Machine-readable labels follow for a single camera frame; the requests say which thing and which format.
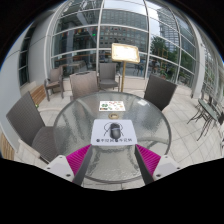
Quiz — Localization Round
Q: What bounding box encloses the wooden menu stand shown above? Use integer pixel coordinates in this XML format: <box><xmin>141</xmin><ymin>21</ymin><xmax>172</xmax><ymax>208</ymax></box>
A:
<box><xmin>110</xmin><ymin>42</ymin><xmax>141</xmax><ymax>93</ymax></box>

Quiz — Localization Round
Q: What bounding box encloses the wooden slat bench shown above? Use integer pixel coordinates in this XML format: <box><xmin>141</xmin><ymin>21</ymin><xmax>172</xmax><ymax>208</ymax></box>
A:
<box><xmin>0</xmin><ymin>133</ymin><xmax>16</xmax><ymax>161</ymax></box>
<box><xmin>29</xmin><ymin>83</ymin><xmax>48</xmax><ymax>107</ymax></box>

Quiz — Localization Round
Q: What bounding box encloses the white sheet with food pictures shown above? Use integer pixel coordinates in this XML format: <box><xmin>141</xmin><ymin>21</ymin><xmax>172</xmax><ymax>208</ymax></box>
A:
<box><xmin>98</xmin><ymin>100</ymin><xmax>126</xmax><ymax>112</ymax></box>

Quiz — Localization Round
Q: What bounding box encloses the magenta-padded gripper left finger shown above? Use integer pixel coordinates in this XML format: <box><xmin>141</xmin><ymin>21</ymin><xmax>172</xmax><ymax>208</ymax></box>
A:
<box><xmin>44</xmin><ymin>144</ymin><xmax>94</xmax><ymax>186</ymax></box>

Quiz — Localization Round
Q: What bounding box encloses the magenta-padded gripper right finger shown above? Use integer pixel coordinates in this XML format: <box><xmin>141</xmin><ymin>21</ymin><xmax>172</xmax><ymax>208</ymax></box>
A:
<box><xmin>133</xmin><ymin>144</ymin><xmax>182</xmax><ymax>186</ymax></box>

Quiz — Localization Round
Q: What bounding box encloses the black metal outdoor furniture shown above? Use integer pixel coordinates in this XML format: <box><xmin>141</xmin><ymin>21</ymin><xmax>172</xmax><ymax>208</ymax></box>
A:
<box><xmin>186</xmin><ymin>96</ymin><xmax>224</xmax><ymax>143</ymax></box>

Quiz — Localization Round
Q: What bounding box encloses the white mouse pad with drawing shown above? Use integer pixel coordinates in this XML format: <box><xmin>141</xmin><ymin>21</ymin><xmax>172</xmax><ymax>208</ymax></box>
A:
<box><xmin>90</xmin><ymin>118</ymin><xmax>138</xmax><ymax>147</ymax></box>

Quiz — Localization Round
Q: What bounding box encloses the black computer mouse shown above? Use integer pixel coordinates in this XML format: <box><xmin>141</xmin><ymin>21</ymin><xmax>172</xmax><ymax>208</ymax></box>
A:
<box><xmin>109</xmin><ymin>122</ymin><xmax>122</xmax><ymax>140</ymax></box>

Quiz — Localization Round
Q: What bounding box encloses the large grey wicker chair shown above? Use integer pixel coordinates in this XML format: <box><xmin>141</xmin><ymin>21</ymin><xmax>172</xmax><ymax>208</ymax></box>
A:
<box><xmin>5</xmin><ymin>91</ymin><xmax>61</xmax><ymax>163</ymax></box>

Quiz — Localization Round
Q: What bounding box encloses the dark grey wicker chair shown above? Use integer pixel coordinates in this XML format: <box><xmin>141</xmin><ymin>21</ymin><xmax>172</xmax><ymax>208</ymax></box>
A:
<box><xmin>143</xmin><ymin>73</ymin><xmax>178</xmax><ymax>112</ymax></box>

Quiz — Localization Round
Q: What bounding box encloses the grey wicker armchair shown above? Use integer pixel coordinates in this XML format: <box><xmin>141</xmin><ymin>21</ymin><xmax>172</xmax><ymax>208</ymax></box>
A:
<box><xmin>97</xmin><ymin>62</ymin><xmax>122</xmax><ymax>92</ymax></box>
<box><xmin>43</xmin><ymin>66</ymin><xmax>65</xmax><ymax>102</ymax></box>

